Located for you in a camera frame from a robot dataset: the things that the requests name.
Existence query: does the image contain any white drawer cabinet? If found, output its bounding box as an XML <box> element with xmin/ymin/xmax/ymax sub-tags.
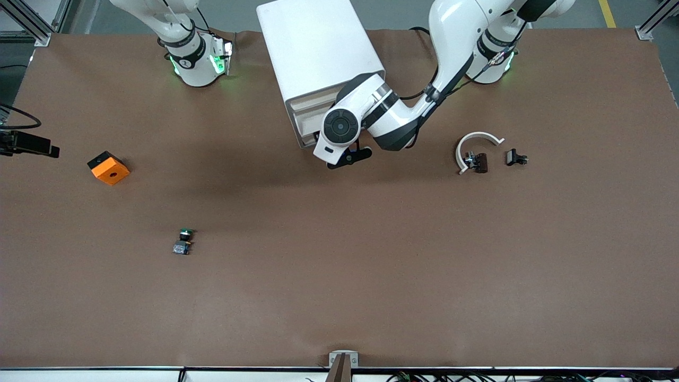
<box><xmin>256</xmin><ymin>0</ymin><xmax>386</xmax><ymax>149</ymax></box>

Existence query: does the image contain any white curved plastic part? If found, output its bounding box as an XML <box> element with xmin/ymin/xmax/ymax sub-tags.
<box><xmin>455</xmin><ymin>131</ymin><xmax>506</xmax><ymax>176</ymax></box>

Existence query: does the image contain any brown block with metal clip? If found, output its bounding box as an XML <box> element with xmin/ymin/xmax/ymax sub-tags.
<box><xmin>464</xmin><ymin>152</ymin><xmax>489</xmax><ymax>174</ymax></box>

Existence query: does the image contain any orange and black button box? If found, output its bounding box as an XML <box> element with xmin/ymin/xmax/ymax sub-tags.
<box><xmin>86</xmin><ymin>151</ymin><xmax>130</xmax><ymax>187</ymax></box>

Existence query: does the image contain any grey mount bracket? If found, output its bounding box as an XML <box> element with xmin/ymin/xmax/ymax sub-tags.
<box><xmin>328</xmin><ymin>350</ymin><xmax>359</xmax><ymax>368</ymax></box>

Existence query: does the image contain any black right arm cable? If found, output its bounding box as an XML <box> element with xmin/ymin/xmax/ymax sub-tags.
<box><xmin>0</xmin><ymin>103</ymin><xmax>42</xmax><ymax>131</ymax></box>

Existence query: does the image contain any aluminium frame profile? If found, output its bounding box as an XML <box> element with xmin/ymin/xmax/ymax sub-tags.
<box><xmin>636</xmin><ymin>0</ymin><xmax>679</xmax><ymax>41</ymax></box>
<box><xmin>0</xmin><ymin>0</ymin><xmax>72</xmax><ymax>47</ymax></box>

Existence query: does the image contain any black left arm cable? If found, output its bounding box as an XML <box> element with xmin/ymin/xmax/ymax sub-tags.
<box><xmin>395</xmin><ymin>45</ymin><xmax>518</xmax><ymax>104</ymax></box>

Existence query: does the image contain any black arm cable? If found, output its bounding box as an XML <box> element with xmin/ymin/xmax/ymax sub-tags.
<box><xmin>395</xmin><ymin>45</ymin><xmax>518</xmax><ymax>104</ymax></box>
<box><xmin>0</xmin><ymin>103</ymin><xmax>42</xmax><ymax>131</ymax></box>

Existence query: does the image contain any white table edge rail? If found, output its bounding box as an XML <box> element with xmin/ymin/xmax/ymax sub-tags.
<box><xmin>0</xmin><ymin>366</ymin><xmax>679</xmax><ymax>382</ymax></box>

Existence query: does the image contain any green push button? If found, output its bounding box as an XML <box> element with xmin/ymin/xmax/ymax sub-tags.
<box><xmin>172</xmin><ymin>227</ymin><xmax>196</xmax><ymax>256</ymax></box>

